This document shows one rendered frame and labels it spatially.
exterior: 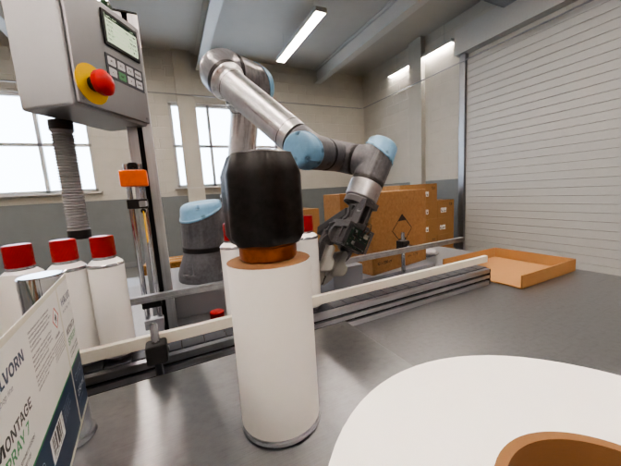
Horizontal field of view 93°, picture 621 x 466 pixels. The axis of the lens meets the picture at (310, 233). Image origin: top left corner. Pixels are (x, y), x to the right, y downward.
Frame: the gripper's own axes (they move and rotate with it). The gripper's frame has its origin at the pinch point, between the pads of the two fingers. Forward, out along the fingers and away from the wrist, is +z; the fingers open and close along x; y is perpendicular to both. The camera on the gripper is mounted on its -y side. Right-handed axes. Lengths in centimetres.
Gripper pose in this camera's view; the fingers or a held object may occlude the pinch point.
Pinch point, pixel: (322, 278)
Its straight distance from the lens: 68.7
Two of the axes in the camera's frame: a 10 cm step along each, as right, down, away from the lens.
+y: 4.5, 1.0, -8.9
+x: 8.0, 3.9, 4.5
